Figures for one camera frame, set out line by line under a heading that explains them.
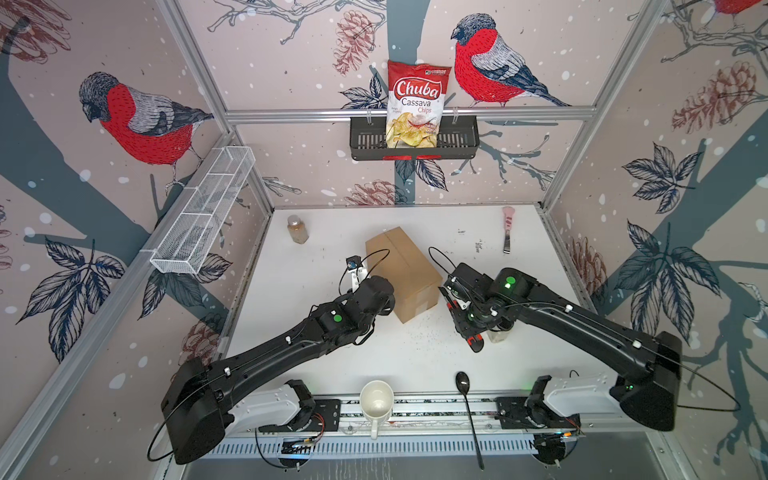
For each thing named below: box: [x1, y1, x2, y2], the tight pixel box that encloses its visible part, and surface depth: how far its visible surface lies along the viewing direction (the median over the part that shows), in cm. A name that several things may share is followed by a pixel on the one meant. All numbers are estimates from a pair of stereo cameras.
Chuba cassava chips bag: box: [386, 60, 452, 149], surface depth 86 cm
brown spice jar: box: [287, 214, 309, 245], surface depth 107 cm
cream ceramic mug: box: [359, 380, 395, 440], surface depth 71 cm
